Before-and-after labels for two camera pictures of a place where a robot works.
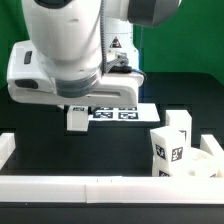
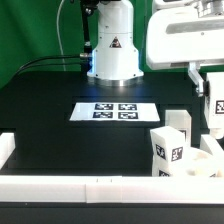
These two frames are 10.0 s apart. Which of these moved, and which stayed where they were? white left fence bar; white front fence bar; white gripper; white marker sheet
Moved: white gripper
Stayed: white marker sheet; white left fence bar; white front fence bar
